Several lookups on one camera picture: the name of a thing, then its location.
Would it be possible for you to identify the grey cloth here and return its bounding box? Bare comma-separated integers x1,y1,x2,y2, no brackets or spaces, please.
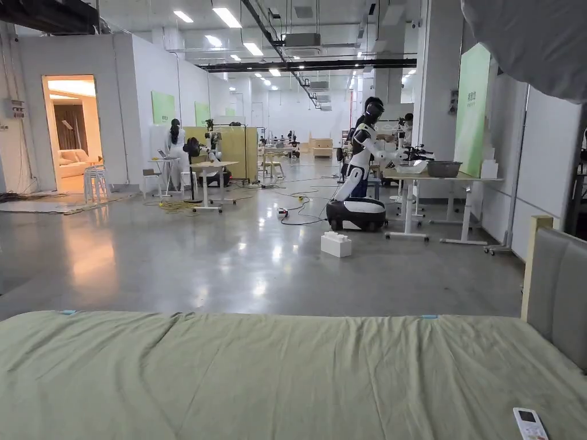
460,0,587,107

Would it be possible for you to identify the white plastic block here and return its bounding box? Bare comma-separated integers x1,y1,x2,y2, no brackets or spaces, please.
320,231,353,258

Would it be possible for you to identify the wooden table with stools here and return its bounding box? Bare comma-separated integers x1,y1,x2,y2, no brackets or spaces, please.
257,151,286,180

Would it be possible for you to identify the wooden crate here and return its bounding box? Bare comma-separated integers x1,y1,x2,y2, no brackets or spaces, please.
311,136,334,159

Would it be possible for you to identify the white humanoid robot on wheels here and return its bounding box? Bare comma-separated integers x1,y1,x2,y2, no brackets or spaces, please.
325,101,435,232

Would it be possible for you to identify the black standing fan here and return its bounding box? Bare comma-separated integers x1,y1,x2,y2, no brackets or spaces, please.
182,136,204,205

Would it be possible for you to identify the small table with laptop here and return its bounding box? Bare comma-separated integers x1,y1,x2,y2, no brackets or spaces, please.
142,148,182,200

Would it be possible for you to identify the long white table with basins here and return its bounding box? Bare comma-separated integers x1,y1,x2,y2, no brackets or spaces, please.
382,160,504,245

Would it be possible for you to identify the bed with pale green sheet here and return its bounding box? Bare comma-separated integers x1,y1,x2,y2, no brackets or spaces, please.
0,310,587,440

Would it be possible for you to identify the stack of white stools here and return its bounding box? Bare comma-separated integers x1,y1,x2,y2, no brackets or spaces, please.
83,164,111,203

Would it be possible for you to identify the stack of white blocks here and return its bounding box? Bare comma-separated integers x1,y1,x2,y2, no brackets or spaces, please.
479,113,502,179

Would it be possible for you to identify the cream sofa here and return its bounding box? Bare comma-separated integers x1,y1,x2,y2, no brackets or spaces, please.
59,148,91,179

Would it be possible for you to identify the grey padded headboard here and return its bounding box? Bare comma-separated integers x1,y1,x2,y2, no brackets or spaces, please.
521,215,587,372

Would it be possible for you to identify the white remote control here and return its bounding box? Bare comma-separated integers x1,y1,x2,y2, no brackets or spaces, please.
512,407,549,440

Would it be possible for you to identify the black floor cable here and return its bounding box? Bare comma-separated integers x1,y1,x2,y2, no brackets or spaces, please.
279,199,332,227

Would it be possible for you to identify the yellow floor cable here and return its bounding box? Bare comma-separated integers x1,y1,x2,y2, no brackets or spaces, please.
158,199,201,216

